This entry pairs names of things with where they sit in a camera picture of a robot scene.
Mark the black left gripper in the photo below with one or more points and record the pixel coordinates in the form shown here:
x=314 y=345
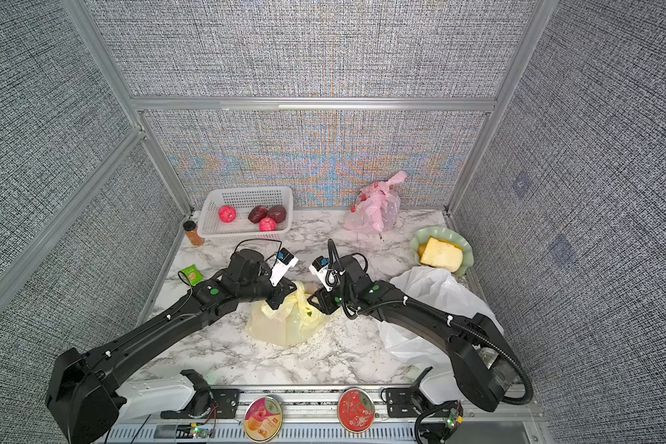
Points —
x=282 y=289

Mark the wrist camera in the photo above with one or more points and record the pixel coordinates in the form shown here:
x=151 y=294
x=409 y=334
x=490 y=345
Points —
x=321 y=268
x=285 y=260

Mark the green snack packet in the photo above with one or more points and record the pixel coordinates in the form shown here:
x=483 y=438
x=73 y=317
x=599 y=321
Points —
x=190 y=276

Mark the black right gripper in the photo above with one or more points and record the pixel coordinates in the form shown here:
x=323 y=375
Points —
x=324 y=302

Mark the pink round tin lid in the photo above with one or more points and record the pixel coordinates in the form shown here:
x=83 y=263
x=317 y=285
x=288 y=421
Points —
x=263 y=420

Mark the dark purple fruit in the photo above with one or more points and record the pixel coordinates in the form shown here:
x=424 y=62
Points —
x=257 y=214
x=278 y=213

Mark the yellow bread slice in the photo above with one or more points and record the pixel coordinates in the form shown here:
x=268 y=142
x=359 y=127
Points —
x=441 y=254

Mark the pink wrinkled fruit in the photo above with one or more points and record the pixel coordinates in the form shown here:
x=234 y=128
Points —
x=227 y=214
x=268 y=224

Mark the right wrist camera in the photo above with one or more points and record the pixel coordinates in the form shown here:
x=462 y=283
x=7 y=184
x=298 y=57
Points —
x=321 y=268

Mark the green glass bowl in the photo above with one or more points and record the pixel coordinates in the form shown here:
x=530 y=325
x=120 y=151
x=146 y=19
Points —
x=444 y=234

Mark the yellow plastic bag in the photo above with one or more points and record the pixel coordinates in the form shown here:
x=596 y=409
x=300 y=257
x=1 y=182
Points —
x=294 y=322

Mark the spice jar black lid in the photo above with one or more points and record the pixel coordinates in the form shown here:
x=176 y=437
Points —
x=190 y=230

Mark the red round tin lid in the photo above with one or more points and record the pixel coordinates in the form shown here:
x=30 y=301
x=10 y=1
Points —
x=356 y=411

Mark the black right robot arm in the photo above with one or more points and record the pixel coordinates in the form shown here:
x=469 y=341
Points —
x=485 y=369

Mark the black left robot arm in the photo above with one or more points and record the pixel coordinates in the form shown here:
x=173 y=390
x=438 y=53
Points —
x=82 y=394

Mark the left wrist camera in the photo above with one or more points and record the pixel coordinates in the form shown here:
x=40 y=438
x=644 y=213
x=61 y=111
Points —
x=285 y=260

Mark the pink plastic bag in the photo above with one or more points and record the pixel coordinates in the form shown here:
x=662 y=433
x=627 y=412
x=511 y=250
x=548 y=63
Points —
x=377 y=207

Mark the white plastic basket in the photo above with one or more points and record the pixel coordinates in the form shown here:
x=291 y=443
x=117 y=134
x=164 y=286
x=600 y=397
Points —
x=244 y=200

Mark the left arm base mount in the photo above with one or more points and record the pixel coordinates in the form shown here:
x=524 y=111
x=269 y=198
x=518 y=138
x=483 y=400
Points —
x=206 y=402

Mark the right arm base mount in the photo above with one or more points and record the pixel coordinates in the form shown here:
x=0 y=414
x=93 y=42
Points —
x=435 y=423

